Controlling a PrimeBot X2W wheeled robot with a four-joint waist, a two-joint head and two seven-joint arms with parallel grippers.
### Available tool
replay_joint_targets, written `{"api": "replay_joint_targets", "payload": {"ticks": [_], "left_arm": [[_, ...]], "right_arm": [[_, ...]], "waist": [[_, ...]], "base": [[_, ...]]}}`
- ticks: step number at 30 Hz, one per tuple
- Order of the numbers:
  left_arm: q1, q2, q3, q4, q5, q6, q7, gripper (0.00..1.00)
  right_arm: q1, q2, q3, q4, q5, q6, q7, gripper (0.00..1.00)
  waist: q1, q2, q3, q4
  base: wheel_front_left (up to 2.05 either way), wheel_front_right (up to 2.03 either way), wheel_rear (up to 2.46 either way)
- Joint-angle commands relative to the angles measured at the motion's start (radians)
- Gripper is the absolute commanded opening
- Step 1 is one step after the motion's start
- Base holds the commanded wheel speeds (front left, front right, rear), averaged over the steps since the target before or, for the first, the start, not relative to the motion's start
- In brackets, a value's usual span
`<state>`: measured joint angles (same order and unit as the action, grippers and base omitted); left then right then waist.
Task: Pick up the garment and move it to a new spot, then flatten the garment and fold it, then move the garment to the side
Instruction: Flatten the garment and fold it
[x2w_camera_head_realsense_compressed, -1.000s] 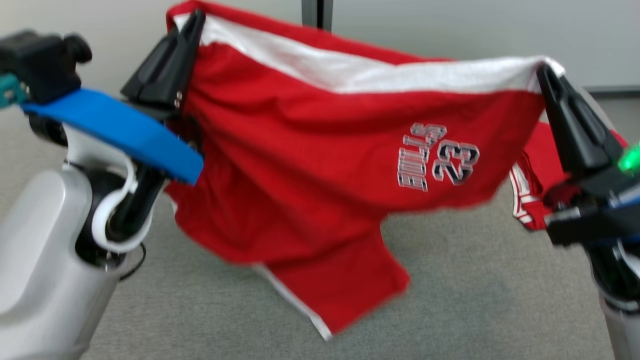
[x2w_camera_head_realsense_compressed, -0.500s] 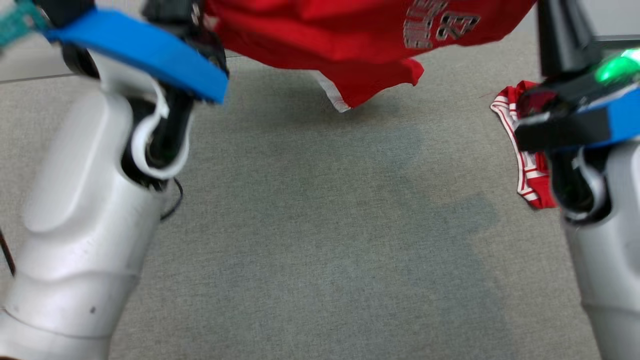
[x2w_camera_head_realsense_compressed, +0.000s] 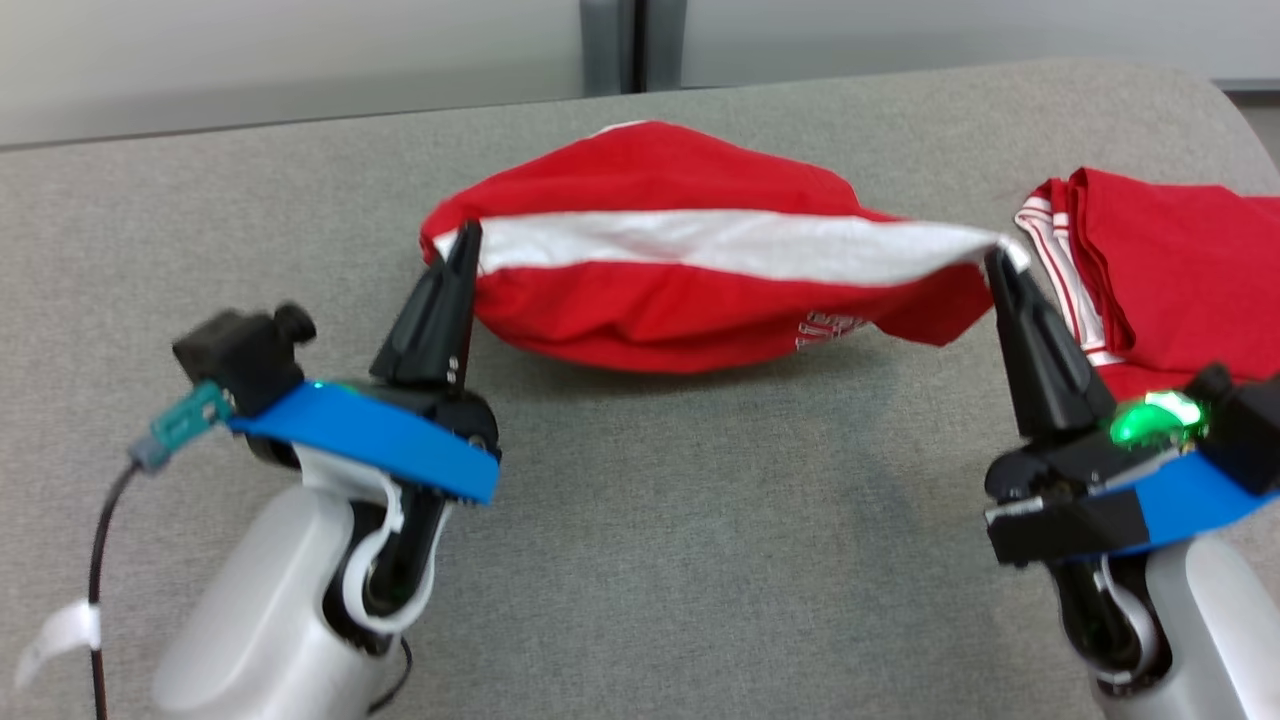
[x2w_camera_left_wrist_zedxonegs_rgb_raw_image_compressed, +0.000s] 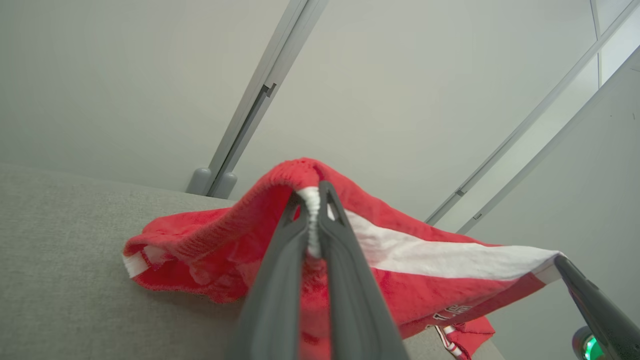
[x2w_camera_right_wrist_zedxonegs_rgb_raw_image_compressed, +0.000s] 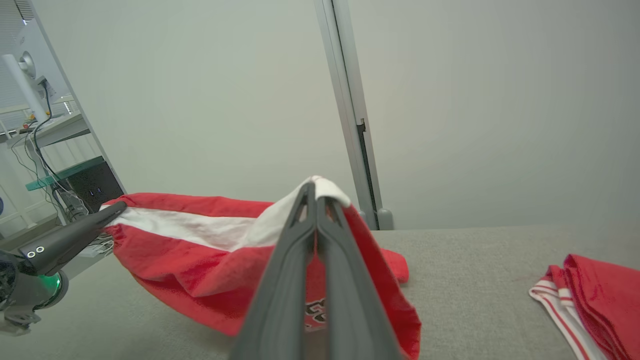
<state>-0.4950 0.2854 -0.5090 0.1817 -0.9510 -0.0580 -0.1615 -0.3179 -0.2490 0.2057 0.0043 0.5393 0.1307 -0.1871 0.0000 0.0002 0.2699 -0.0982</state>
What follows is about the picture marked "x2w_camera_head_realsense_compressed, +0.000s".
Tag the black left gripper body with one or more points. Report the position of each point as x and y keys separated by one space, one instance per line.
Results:
x=455 y=408

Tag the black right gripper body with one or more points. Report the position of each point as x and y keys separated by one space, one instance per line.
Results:
x=1060 y=500

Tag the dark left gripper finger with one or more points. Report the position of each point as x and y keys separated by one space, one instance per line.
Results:
x=466 y=320
x=420 y=340

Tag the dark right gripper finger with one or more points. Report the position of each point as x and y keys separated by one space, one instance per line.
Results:
x=1020 y=370
x=1070 y=390

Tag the red white basketball jersey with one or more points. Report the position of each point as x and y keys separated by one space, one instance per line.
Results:
x=1180 y=270

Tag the red white basketball shorts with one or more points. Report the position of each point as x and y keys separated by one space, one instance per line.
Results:
x=680 y=300

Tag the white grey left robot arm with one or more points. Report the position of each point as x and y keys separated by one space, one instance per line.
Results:
x=260 y=620

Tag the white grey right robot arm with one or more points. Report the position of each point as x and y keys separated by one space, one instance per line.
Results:
x=1210 y=630

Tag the grey fabric upholstered surface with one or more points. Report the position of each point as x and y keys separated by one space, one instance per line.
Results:
x=700 y=550

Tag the blue right camera mount plate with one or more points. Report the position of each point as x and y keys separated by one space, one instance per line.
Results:
x=1200 y=505

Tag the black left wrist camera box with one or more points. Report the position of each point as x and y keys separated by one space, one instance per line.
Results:
x=245 y=355

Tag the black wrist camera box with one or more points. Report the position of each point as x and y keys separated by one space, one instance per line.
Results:
x=245 y=355
x=1245 y=430

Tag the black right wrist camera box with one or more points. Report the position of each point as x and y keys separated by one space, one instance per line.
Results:
x=1245 y=430

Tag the grey metal partition post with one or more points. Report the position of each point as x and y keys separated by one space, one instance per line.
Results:
x=630 y=45

